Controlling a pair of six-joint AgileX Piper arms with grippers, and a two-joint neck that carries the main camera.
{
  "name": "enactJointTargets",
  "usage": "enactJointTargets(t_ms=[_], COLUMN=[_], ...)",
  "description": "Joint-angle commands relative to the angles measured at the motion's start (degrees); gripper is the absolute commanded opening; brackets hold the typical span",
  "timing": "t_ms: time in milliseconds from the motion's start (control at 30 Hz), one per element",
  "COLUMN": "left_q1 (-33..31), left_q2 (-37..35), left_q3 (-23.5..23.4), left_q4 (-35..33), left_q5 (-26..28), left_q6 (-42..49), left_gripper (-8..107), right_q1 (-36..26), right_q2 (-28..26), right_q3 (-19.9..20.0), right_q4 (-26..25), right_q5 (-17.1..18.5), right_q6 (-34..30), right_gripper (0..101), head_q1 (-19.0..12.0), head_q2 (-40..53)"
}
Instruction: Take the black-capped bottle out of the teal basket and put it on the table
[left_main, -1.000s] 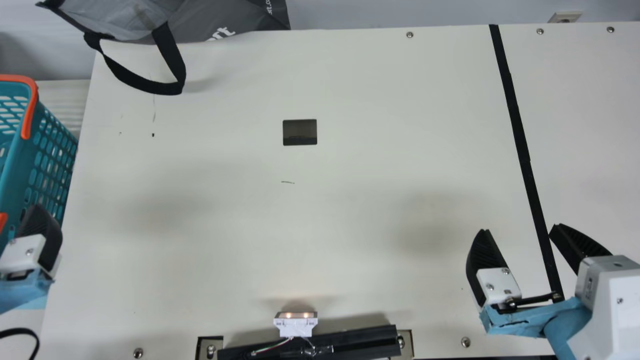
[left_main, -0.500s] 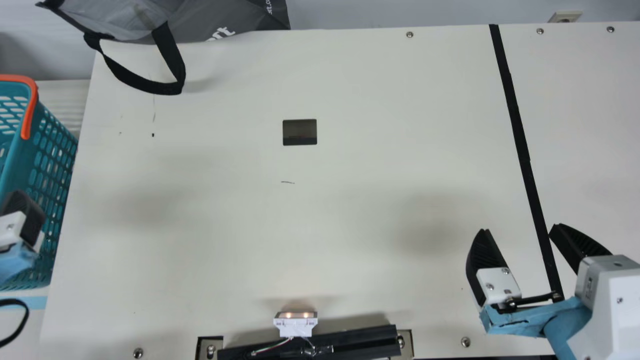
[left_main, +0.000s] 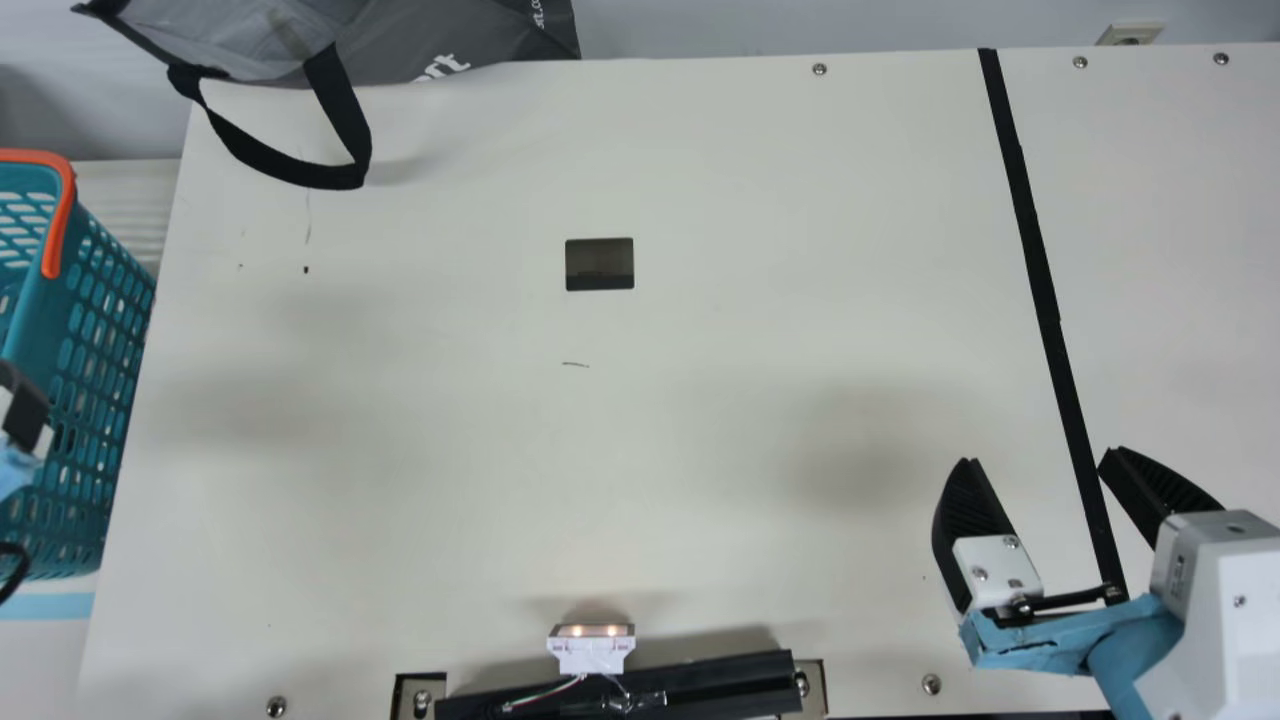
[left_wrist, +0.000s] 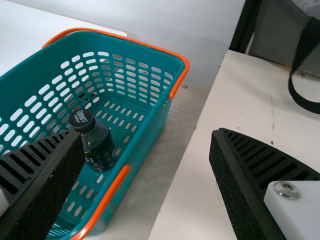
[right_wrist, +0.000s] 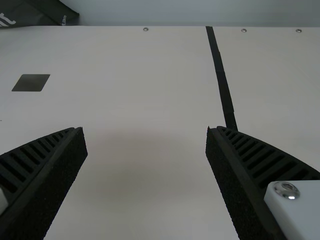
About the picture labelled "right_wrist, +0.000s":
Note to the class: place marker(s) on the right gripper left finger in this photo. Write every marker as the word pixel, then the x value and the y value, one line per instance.
pixel 37 180

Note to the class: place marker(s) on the black strip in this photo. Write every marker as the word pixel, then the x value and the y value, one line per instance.
pixel 221 75

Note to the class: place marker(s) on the small square scanner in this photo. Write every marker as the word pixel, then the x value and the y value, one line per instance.
pixel 31 82

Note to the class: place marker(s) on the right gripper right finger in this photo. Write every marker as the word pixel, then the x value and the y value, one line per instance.
pixel 245 175

